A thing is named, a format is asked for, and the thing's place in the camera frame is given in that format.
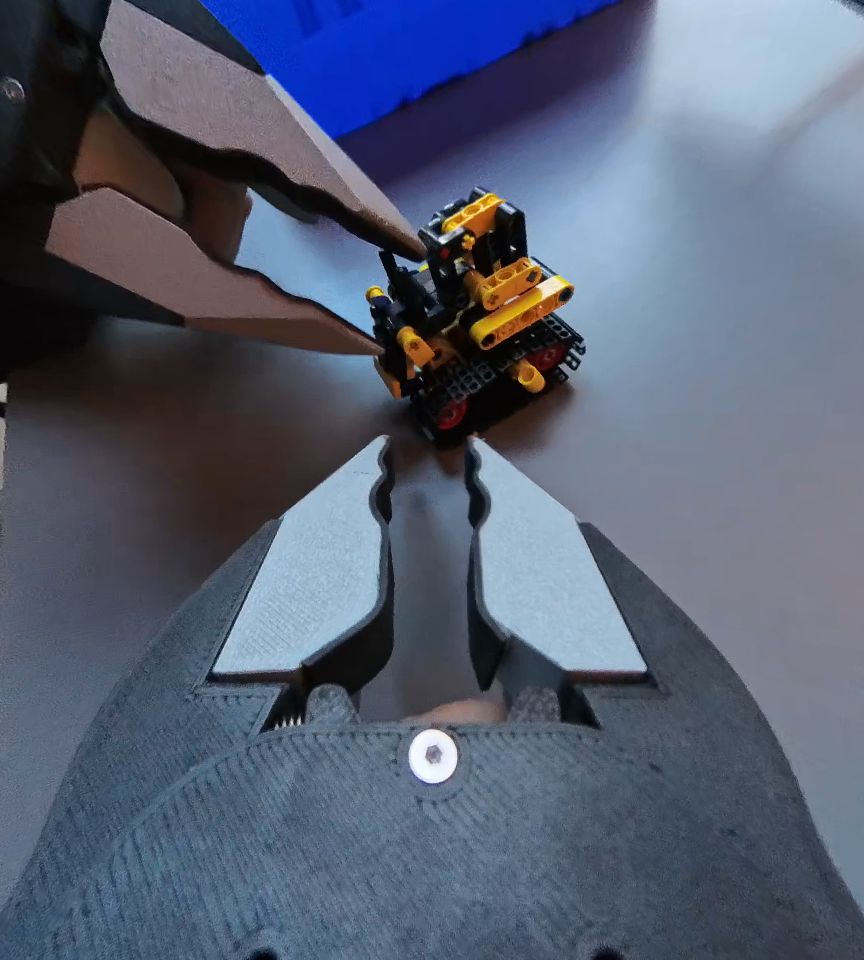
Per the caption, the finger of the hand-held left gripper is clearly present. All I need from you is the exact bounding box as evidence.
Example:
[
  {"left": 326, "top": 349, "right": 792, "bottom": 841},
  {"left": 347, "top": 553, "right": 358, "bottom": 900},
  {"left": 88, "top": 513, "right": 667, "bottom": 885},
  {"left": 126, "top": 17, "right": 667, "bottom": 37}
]
[
  {"left": 100, "top": 0, "right": 430, "bottom": 264},
  {"left": 44, "top": 186, "right": 388, "bottom": 358}
]

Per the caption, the person's left hand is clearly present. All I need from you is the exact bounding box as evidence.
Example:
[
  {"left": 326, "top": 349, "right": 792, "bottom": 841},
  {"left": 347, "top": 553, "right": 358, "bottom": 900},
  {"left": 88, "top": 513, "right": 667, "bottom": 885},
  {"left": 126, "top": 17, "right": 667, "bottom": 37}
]
[{"left": 72, "top": 111, "right": 254, "bottom": 265}]

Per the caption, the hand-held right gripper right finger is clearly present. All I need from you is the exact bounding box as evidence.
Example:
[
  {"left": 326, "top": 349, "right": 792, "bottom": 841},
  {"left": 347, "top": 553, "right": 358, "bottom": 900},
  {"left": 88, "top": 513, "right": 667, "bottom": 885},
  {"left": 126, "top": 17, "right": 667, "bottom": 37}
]
[{"left": 464, "top": 437, "right": 650, "bottom": 693}]

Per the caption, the blue plastic bin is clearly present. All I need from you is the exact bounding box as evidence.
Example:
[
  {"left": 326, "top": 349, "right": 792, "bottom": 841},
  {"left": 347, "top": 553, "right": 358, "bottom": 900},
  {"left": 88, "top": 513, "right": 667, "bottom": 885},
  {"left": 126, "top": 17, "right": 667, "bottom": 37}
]
[{"left": 199, "top": 0, "right": 631, "bottom": 140}]

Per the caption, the yellow black lego vehicle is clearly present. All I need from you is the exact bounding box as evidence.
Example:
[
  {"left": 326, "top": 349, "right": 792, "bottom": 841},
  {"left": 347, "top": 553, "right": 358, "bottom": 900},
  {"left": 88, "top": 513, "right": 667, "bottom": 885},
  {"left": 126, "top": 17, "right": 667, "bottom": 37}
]
[{"left": 366, "top": 187, "right": 586, "bottom": 450}]

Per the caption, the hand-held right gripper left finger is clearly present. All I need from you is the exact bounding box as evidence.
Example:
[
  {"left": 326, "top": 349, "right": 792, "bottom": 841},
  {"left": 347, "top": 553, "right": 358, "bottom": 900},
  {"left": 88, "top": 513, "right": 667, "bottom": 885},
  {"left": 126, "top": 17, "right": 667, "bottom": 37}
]
[{"left": 209, "top": 435, "right": 395, "bottom": 699}]

